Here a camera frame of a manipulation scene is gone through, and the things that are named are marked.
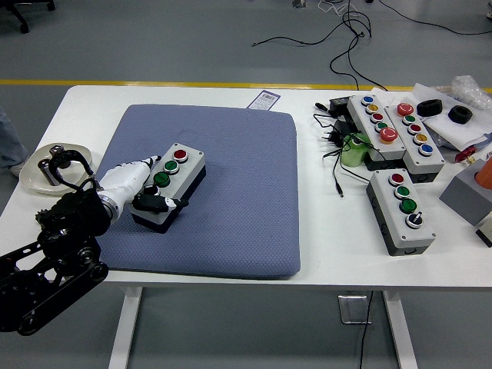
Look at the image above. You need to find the five-button box, mushroom end button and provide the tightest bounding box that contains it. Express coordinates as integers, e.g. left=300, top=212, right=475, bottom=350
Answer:
left=385, top=102, right=446, bottom=184

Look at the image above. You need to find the white table leg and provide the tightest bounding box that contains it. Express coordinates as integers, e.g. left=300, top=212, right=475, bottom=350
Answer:
left=382, top=290, right=418, bottom=369
left=107, top=286, right=143, bottom=369

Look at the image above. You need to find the blue-grey textured mat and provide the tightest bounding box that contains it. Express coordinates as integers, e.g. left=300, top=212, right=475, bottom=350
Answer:
left=94, top=103, right=301, bottom=281

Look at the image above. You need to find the metal floor socket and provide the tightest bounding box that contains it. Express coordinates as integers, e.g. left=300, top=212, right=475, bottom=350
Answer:
left=337, top=294, right=373, bottom=325

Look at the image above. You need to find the black wall plug adapter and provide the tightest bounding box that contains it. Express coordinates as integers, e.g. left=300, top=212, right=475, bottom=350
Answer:
left=319, top=118, right=358, bottom=149

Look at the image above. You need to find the brown cylindrical capacitor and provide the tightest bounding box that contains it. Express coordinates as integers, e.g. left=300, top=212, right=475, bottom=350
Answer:
left=49, top=144, right=73, bottom=169
left=37, top=158, right=63, bottom=188

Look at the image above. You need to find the clear bubble wrap bag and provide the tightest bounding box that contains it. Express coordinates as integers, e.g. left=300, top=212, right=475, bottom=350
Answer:
left=436, top=75, right=492, bottom=112

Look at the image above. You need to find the black foam ring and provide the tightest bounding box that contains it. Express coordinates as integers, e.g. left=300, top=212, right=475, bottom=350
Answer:
left=417, top=98, right=443, bottom=116
left=447, top=105, right=474, bottom=125

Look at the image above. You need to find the black cable under table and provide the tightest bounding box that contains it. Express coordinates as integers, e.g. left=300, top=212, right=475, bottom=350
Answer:
left=357, top=290, right=374, bottom=369

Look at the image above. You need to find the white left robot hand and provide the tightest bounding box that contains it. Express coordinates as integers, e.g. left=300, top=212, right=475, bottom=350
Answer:
left=95, top=154, right=190, bottom=214

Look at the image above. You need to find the grey block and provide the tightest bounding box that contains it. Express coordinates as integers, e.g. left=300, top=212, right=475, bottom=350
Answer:
left=439, top=159, right=492, bottom=228

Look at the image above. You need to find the purple barcode label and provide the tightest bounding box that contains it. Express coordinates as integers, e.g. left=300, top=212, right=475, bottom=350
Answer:
left=247, top=89, right=281, bottom=111

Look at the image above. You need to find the black power brick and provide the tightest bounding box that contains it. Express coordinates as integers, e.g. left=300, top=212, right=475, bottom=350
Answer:
left=328, top=95, right=357, bottom=117

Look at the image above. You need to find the long black floor cable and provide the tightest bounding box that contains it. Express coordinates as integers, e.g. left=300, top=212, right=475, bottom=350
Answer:
left=251, top=0, right=389, bottom=93

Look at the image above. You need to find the person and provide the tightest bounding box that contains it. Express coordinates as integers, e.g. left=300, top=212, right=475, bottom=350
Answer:
left=0, top=105, right=32, bottom=178

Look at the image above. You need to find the white paper sheet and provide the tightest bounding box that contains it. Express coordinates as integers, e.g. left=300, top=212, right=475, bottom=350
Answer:
left=371, top=82, right=492, bottom=149

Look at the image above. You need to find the black cord with barrel plug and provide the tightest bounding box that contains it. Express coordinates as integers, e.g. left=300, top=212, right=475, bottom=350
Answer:
left=321, top=145, right=372, bottom=199

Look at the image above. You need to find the five-button box, blue end button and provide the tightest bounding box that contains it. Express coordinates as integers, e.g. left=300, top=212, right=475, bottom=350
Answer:
left=347, top=94, right=408, bottom=172

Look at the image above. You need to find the green plastic holder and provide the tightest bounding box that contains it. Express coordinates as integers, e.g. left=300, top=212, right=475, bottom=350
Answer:
left=341, top=132, right=372, bottom=168

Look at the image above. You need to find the orange cylinder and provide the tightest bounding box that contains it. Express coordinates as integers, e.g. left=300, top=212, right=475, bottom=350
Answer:
left=475, top=157, right=492, bottom=190

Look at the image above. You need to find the black office chair base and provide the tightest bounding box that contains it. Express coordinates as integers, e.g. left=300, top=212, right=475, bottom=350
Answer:
left=0, top=0, right=56, bottom=35

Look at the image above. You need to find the cream shallow dish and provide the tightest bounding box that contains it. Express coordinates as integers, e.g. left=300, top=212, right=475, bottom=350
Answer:
left=18, top=142, right=93, bottom=198

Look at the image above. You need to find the grey four-button control box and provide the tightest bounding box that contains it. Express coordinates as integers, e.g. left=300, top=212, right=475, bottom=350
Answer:
left=365, top=168, right=437, bottom=257
left=130, top=142, right=207, bottom=234

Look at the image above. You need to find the small white box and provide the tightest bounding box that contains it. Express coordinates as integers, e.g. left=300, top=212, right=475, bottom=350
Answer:
left=475, top=217, right=492, bottom=248

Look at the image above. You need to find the thin black floor cable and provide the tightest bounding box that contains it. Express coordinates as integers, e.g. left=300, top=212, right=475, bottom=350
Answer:
left=378, top=0, right=492, bottom=38

